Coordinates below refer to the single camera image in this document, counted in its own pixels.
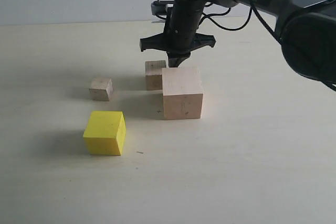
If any yellow wooden cube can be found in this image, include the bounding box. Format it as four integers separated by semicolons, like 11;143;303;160
83;111;126;156

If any small wooden cube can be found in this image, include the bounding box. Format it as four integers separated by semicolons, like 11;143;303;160
89;77;113;101

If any large natural wooden cube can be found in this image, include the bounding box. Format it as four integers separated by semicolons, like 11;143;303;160
162;67;204;120

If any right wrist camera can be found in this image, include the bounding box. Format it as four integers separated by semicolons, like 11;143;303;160
151;0;174;20

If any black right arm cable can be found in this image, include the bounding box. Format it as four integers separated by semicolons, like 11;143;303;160
199;0;336;91

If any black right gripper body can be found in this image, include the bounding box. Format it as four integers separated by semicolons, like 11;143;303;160
140;0;216;56

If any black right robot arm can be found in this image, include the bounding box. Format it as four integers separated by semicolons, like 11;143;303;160
140;0;335;89

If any medium natural wooden cube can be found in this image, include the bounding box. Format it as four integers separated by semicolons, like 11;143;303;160
145;60;166;91

